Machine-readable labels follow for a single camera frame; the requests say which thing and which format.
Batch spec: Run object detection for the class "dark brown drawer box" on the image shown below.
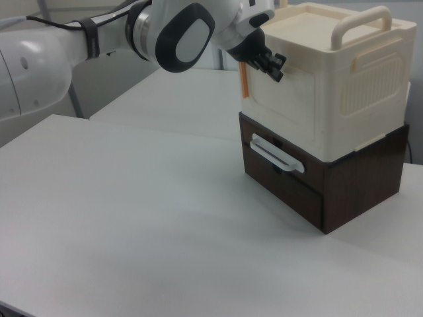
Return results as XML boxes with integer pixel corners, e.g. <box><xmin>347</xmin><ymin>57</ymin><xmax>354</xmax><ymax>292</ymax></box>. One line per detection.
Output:
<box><xmin>238</xmin><ymin>111</ymin><xmax>411</xmax><ymax>236</ymax></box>

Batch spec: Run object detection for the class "dark brown plain drawer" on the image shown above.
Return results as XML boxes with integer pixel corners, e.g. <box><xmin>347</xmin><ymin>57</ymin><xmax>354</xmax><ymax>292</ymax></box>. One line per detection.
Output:
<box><xmin>243</xmin><ymin>145</ymin><xmax>324</xmax><ymax>232</ymax></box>

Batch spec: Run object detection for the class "cream plastic cabinet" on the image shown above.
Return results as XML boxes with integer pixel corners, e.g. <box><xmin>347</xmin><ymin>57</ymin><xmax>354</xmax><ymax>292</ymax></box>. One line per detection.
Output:
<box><xmin>237</xmin><ymin>2</ymin><xmax>416</xmax><ymax>163</ymax></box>

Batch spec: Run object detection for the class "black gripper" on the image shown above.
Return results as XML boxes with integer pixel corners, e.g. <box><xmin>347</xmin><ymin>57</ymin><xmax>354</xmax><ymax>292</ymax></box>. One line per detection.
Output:
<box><xmin>229</xmin><ymin>26</ymin><xmax>287</xmax><ymax>83</ymax></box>

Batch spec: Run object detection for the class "orange strip on cabinet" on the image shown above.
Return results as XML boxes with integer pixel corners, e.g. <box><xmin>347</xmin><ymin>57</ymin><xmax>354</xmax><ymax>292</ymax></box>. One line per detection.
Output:
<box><xmin>238</xmin><ymin>61</ymin><xmax>250</xmax><ymax>99</ymax></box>

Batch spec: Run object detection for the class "black strap on arm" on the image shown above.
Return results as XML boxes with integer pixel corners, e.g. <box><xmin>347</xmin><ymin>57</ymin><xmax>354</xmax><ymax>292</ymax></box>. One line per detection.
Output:
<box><xmin>77</xmin><ymin>17</ymin><xmax>102</xmax><ymax>61</ymax></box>

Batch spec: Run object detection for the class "cream cabinet carry handle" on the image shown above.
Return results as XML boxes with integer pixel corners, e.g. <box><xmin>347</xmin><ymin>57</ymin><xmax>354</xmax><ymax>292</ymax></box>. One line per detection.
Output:
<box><xmin>330</xmin><ymin>6</ymin><xmax>393</xmax><ymax>53</ymax></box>

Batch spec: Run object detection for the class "cream cabinet door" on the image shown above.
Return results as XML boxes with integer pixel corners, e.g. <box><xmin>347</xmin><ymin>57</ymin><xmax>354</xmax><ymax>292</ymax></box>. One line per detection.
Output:
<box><xmin>241</xmin><ymin>64</ymin><xmax>323</xmax><ymax>156</ymax></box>

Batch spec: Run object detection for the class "white drawer handle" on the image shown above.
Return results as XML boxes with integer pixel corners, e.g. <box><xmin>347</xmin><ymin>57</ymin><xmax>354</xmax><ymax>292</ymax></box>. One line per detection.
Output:
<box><xmin>249</xmin><ymin>133</ymin><xmax>306</xmax><ymax>174</ymax></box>

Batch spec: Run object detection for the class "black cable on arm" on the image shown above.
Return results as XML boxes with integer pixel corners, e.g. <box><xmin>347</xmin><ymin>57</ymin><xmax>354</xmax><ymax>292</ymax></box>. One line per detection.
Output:
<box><xmin>0</xmin><ymin>2</ymin><xmax>156</xmax><ymax>33</ymax></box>

